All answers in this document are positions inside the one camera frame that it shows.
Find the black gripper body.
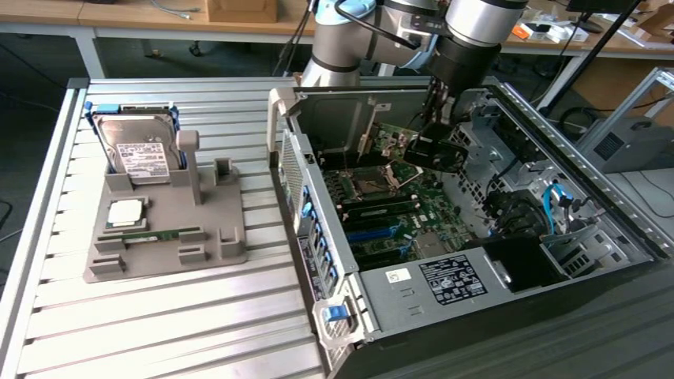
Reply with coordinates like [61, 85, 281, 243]
[425, 37, 501, 99]

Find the graphics card with black fan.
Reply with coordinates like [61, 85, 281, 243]
[355, 104, 469, 174]

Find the small orange black box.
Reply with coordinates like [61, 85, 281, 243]
[513, 22, 551, 40]

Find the metal drive cage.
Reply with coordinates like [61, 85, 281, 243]
[441, 104, 532, 210]

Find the metal socket cover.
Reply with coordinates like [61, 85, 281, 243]
[383, 159, 425, 189]

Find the small white box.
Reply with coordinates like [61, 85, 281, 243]
[547, 25, 589, 44]

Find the CPU socket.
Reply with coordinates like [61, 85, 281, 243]
[341, 167, 393, 198]

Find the black stand pole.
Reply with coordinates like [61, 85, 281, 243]
[536, 0, 646, 115]

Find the green motherboard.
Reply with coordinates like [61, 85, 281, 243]
[319, 152, 475, 272]

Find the black RAM slot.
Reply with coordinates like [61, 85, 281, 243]
[344, 208, 420, 224]
[341, 198, 420, 212]

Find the black monitor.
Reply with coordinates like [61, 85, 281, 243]
[565, 0, 642, 33]

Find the open PC case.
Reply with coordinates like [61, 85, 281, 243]
[266, 77, 670, 379]

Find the long blue expansion slot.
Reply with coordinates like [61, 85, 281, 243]
[347, 224, 404, 244]

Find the silver chipset heatsink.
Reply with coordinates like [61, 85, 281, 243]
[415, 233, 449, 258]

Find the grey computer tower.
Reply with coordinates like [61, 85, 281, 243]
[576, 116, 674, 174]

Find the folded brown cardboard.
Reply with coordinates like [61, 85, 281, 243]
[636, 3, 674, 44]

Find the brown cardboard box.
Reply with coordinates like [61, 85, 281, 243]
[204, 0, 278, 23]

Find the metal disk bay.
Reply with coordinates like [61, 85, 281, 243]
[541, 223, 620, 280]

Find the grey power supply unit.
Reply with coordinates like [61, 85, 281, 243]
[356, 246, 515, 332]

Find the grey printed parts rack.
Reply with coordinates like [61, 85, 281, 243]
[82, 129, 248, 284]

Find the blue case latch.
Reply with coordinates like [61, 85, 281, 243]
[321, 306, 352, 323]

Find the hard disk in blue caddy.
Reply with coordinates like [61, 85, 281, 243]
[82, 101, 182, 186]

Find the green RAM stick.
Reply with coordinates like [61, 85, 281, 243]
[120, 231, 180, 242]

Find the silver CPU chip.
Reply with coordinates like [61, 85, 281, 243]
[104, 198, 149, 230]

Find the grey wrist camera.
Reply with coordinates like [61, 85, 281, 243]
[400, 15, 439, 47]

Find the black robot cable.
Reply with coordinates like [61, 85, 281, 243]
[333, 0, 421, 51]

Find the black power wire bundle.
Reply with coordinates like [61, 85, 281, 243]
[481, 189, 547, 240]

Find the pale plastic case handle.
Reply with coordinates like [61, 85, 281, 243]
[266, 87, 298, 153]

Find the light blue disk wire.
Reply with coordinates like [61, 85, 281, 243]
[540, 180, 573, 238]

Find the aluminium profile frame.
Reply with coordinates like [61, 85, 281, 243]
[620, 66, 674, 119]

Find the clear plastic case handle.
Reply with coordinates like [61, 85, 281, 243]
[312, 295, 365, 349]

